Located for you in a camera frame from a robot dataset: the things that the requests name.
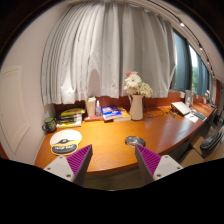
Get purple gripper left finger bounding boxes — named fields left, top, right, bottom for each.
left=44, top=145, right=93, bottom=186

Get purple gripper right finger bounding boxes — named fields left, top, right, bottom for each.
left=135, top=145, right=182, bottom=184

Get round white mouse pad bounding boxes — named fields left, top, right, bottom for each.
left=50, top=129, right=82, bottom=155

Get dark green mug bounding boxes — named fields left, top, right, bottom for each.
left=42, top=117, right=57, bottom=133

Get stack of books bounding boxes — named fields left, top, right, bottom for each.
left=56, top=108, right=85, bottom=128

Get orange book under tissues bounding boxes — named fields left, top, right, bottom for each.
left=111, top=107, right=131, bottom=122

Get clear sanitizer bottle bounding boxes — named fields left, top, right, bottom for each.
left=95, top=100, right=101, bottom=117

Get white flower vase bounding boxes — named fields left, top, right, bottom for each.
left=129, top=95, right=143, bottom=121

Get black office chair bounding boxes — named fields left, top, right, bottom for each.
left=200, top=130, right=223, bottom=158

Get blue tissue pack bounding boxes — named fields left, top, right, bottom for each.
left=101, top=105, right=122, bottom=120

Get white tissue box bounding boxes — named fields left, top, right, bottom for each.
left=86, top=97, right=96, bottom=117

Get black calculator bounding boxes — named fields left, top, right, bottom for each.
left=194, top=112, right=207, bottom=121

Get white and pink flowers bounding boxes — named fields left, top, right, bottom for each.
left=124, top=71, right=153, bottom=98

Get dark blue curtain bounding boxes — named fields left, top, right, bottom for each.
left=171, top=32, right=209, bottom=96

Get white curtain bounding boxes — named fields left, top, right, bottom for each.
left=41, top=1, right=176, bottom=104

